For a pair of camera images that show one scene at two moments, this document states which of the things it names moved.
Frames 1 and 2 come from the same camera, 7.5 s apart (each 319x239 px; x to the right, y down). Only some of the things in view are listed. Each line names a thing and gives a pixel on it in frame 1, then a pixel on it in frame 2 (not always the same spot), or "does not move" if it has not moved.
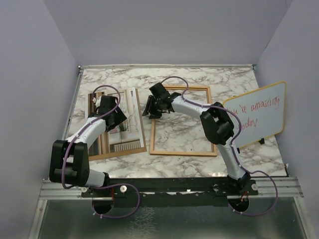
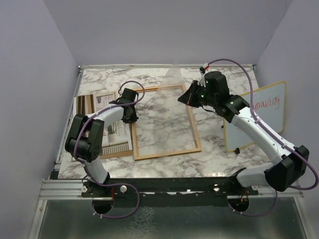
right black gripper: x=147 y=107 to x=188 y=98
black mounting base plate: x=171 y=191 does not move
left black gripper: x=120 y=117 to x=132 y=119
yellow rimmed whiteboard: x=262 y=112 does not move
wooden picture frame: x=210 y=153 to x=192 y=121
